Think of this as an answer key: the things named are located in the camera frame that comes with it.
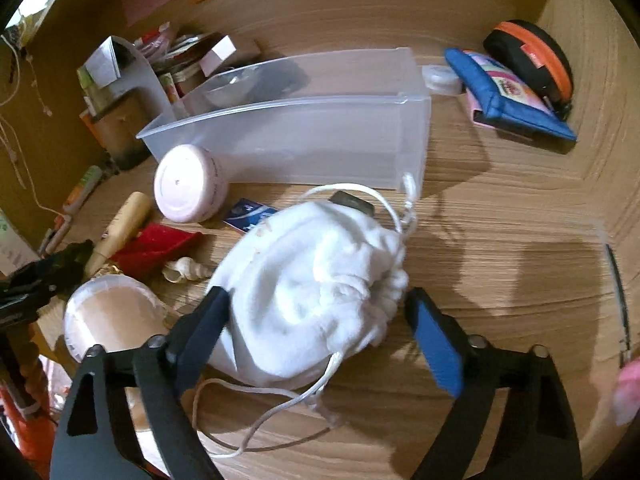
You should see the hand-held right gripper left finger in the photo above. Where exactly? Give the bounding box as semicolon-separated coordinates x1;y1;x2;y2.
49;286;232;480

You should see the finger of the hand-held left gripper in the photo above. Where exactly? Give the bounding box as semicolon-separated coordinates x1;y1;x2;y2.
0;272;58;318
30;240;94;286

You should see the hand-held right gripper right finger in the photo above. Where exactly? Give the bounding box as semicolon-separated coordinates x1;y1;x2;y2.
404;287;583;480

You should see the round powder compact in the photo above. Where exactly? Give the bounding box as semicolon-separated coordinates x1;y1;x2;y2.
63;276;168;363

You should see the gold cosmetic bottle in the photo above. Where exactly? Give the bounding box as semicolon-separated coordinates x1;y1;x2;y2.
85;191;153;276

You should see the red pouch with gold trim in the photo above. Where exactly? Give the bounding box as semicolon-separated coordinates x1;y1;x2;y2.
97;224;204;281

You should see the white drawstring bag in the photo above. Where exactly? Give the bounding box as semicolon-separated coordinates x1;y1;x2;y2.
192;172;418;461

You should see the white round jar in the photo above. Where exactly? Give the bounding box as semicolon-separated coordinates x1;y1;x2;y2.
153;144;230;223

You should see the clear plastic storage box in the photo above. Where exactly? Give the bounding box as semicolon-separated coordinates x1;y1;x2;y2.
136;47;432;193

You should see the wooden desktop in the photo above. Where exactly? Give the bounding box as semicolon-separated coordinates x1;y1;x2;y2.
30;5;636;480

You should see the white marker pen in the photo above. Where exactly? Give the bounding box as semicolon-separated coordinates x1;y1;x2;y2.
39;215;73;256

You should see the small seashell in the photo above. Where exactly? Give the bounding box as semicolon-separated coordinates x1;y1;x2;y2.
161;256;211;283

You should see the green orange tube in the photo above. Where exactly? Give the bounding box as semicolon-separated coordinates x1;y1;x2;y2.
62;165;103;216

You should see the orange packet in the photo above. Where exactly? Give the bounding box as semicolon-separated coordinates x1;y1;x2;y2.
79;109;103;150

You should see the small blue box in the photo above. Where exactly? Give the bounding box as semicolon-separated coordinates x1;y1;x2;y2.
223;198;281;233

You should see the brown mug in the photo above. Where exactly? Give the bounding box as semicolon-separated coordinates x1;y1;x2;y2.
92;95;173;171

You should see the pink blurry object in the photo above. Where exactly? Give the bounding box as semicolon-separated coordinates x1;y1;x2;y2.
612;365;640;426

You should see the white paper sheet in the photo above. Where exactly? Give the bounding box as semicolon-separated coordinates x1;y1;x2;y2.
80;42;121;86

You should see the fruit print carton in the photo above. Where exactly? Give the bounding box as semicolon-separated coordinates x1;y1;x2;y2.
159;71;182;106

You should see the grey bowl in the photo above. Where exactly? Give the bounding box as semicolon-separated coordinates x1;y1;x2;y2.
202;67;261;106

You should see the pile of paper packets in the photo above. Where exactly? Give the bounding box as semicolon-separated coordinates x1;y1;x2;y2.
135;22;211;68

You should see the blue fabric pouch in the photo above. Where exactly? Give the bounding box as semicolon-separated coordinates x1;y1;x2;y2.
445;48;577;142

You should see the small white box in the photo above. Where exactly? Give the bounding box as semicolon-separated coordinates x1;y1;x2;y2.
200;35;237;75

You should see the pink printed packet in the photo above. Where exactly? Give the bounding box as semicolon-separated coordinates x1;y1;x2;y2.
462;50;551;126

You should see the black orange round case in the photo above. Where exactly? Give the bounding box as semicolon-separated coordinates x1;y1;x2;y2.
482;20;573;121

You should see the thin black cable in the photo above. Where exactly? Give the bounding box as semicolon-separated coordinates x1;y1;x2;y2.
602;242;628;366

